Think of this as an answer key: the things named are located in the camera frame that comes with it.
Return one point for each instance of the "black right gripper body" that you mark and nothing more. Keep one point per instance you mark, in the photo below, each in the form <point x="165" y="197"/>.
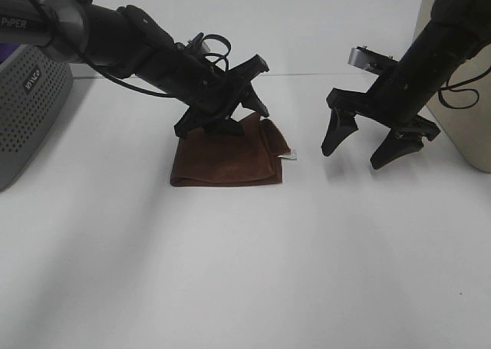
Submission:
<point x="352" y="103"/>

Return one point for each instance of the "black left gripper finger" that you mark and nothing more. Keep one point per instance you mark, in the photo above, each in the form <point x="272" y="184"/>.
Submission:
<point x="225" y="127"/>
<point x="250" y="100"/>

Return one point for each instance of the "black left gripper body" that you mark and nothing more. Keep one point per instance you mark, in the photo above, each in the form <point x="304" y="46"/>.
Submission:
<point x="220" y="104"/>

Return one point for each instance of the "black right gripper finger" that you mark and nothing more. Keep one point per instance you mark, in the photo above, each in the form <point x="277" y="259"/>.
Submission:
<point x="341" y="125"/>
<point x="395" y="145"/>

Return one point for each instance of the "brown towel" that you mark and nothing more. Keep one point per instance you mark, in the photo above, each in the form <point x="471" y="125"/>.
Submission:
<point x="221" y="160"/>

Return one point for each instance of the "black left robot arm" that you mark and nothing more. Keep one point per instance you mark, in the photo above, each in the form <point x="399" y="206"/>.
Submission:
<point x="127" y="41"/>

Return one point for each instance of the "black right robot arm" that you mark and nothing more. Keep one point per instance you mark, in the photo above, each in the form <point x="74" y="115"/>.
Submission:
<point x="456" y="32"/>

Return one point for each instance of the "grey perforated laundry basket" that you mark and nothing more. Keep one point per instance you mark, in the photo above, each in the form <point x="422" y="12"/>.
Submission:
<point x="34" y="89"/>

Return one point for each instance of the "purple cloth in basket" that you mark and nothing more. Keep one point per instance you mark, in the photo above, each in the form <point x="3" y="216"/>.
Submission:
<point x="9" y="52"/>

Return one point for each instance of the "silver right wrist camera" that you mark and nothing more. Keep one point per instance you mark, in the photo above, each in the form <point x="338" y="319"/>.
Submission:
<point x="370" y="61"/>

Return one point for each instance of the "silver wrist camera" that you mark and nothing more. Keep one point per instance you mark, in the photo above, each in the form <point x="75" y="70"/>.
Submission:
<point x="370" y="61"/>
<point x="197" y="45"/>

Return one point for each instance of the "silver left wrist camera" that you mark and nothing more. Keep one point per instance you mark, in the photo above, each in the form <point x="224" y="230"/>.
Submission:
<point x="197" y="45"/>

